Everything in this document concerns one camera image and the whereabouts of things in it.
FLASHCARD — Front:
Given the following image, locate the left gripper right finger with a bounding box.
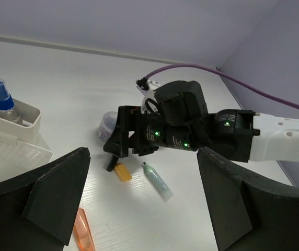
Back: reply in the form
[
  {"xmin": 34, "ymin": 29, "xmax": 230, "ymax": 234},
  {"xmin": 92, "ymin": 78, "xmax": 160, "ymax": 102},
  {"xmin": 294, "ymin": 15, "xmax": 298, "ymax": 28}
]
[{"xmin": 197, "ymin": 147, "xmax": 299, "ymax": 250}]

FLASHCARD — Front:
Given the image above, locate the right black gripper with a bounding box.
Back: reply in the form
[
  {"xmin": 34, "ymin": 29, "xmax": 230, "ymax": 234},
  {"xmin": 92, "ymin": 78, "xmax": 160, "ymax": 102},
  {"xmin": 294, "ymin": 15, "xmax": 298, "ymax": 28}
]
[{"xmin": 103, "ymin": 81, "xmax": 211, "ymax": 172}]

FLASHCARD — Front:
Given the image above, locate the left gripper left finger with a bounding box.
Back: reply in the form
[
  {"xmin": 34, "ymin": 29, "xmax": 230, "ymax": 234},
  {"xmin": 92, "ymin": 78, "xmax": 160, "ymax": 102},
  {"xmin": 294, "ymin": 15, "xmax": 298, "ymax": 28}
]
[{"xmin": 0, "ymin": 147, "xmax": 90, "ymax": 250}]

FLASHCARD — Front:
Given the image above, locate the paperclip jar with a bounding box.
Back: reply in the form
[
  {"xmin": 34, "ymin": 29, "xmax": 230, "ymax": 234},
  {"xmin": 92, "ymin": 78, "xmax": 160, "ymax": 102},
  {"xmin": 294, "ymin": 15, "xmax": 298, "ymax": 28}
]
[{"xmin": 98, "ymin": 111, "xmax": 118, "ymax": 142}]

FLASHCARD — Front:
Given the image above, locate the clear blue spray bottle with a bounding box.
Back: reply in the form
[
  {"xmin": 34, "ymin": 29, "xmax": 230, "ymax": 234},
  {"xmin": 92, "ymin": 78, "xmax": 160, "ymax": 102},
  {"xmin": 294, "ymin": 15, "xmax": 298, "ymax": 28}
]
[{"xmin": 0, "ymin": 79, "xmax": 23, "ymax": 125}]

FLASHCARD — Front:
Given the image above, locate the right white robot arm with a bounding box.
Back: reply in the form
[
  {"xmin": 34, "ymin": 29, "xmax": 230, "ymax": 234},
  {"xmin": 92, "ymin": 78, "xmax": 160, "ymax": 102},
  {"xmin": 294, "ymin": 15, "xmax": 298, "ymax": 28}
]
[{"xmin": 103, "ymin": 81, "xmax": 299, "ymax": 171}]

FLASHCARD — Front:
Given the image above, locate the yellow highlighter cap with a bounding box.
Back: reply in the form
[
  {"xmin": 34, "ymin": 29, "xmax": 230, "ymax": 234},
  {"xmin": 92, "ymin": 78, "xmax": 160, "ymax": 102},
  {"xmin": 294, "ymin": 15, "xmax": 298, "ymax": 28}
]
[{"xmin": 114, "ymin": 163, "xmax": 132, "ymax": 182}]

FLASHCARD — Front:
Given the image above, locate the orange highlighter pen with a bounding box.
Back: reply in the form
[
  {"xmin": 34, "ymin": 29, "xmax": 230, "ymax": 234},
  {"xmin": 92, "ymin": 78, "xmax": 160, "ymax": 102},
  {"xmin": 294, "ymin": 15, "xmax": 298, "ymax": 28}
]
[{"xmin": 73, "ymin": 208, "xmax": 96, "ymax": 251}]

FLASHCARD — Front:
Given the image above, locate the light green highlighter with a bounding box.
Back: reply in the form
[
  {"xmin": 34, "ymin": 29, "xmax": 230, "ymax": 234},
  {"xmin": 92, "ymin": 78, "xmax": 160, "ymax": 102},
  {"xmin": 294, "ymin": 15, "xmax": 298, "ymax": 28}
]
[{"xmin": 142, "ymin": 162, "xmax": 173, "ymax": 202}]

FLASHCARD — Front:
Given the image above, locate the white perforated organizer box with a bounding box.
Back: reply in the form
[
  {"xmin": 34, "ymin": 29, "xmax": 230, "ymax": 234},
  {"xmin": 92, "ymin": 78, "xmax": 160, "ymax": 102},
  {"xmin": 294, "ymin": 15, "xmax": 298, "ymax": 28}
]
[{"xmin": 0, "ymin": 99, "xmax": 53, "ymax": 169}]

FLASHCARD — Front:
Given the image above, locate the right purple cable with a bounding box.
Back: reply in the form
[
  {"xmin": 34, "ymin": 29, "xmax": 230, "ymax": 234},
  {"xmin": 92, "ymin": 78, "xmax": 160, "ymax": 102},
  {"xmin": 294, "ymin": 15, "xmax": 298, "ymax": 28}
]
[{"xmin": 145, "ymin": 63, "xmax": 299, "ymax": 117}]

